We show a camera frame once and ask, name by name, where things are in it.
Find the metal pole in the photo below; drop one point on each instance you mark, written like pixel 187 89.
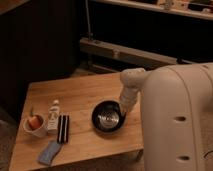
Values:
pixel 90 34

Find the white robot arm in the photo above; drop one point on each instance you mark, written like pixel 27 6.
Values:
pixel 172 99

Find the wooden table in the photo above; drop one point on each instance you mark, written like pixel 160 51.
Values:
pixel 78 96

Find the white tube bottle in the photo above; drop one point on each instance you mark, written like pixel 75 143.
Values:
pixel 53 115

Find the orange carrot toy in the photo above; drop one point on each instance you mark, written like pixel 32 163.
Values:
pixel 34 120

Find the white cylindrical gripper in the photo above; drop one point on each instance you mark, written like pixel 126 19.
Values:
pixel 128 99

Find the wooden shelf board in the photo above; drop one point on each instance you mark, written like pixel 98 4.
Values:
pixel 125 54

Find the blue cloth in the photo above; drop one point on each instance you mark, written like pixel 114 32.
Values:
pixel 47 155

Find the black ceramic bowl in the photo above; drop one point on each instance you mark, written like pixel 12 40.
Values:
pixel 106 117

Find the white cup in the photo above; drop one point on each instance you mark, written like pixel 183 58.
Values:
pixel 40 132

